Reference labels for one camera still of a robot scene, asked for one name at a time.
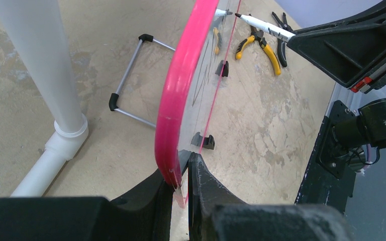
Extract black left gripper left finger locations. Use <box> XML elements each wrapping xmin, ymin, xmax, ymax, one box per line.
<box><xmin>0</xmin><ymin>171</ymin><xmax>174</xmax><ymax>240</ymax></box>

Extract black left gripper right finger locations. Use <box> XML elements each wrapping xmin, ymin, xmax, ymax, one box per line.
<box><xmin>188</xmin><ymin>153</ymin><xmax>353</xmax><ymax>240</ymax></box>

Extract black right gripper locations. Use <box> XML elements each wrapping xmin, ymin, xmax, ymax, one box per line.
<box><xmin>286</xmin><ymin>1</ymin><xmax>386</xmax><ymax>93</ymax></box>

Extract black silver marker pen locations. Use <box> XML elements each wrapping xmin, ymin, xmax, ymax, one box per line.
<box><xmin>235</xmin><ymin>13</ymin><xmax>295</xmax><ymax>42</ymax></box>

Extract whiteboard with pink frame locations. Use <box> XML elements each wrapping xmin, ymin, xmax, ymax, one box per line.
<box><xmin>154</xmin><ymin>1</ymin><xmax>240</xmax><ymax>208</ymax></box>

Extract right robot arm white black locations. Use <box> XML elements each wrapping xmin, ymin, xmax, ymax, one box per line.
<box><xmin>287</xmin><ymin>1</ymin><xmax>386</xmax><ymax>178</ymax></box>

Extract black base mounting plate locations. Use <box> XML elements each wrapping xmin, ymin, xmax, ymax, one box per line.
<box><xmin>295</xmin><ymin>100</ymin><xmax>356</xmax><ymax>214</ymax></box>

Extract aluminium extrusion rail frame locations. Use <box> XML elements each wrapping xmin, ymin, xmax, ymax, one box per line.
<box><xmin>325</xmin><ymin>83</ymin><xmax>386</xmax><ymax>116</ymax></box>

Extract metal wire whiteboard stand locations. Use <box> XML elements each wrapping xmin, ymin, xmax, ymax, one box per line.
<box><xmin>111</xmin><ymin>31</ymin><xmax>229</xmax><ymax>153</ymax></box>

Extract black handled wire stripper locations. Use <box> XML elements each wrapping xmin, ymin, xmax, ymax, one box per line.
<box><xmin>271</xmin><ymin>12</ymin><xmax>293</xmax><ymax>68</ymax></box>

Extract yellow handled pliers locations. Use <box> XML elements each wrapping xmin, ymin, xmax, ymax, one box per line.
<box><xmin>235</xmin><ymin>25</ymin><xmax>281</xmax><ymax>76</ymax></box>

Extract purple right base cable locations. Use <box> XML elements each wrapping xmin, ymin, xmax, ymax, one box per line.
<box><xmin>359</xmin><ymin>145</ymin><xmax>380</xmax><ymax>175</ymax></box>

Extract white PVC pipe frame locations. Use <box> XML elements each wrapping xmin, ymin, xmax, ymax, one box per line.
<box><xmin>0</xmin><ymin>1</ymin><xmax>88</xmax><ymax>197</ymax></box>

